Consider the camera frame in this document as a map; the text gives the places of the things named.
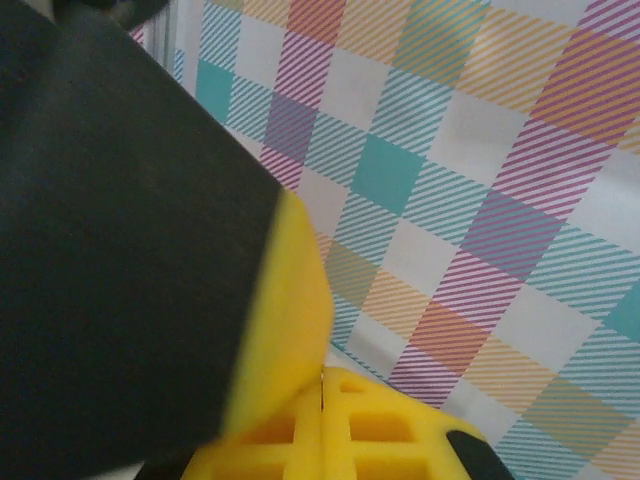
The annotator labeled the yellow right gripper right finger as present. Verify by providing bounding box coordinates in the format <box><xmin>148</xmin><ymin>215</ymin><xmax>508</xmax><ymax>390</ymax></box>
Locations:
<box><xmin>322</xmin><ymin>367</ymin><xmax>517</xmax><ymax>480</ymax></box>

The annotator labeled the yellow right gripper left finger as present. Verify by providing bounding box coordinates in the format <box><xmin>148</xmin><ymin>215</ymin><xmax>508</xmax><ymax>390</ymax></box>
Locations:
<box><xmin>182</xmin><ymin>368</ymin><xmax>326</xmax><ymax>480</ymax></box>

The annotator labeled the aluminium table frame rail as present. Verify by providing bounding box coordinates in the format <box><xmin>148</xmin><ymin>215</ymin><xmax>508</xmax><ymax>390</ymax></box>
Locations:
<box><xmin>142</xmin><ymin>9</ymin><xmax>187</xmax><ymax>84</ymax></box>

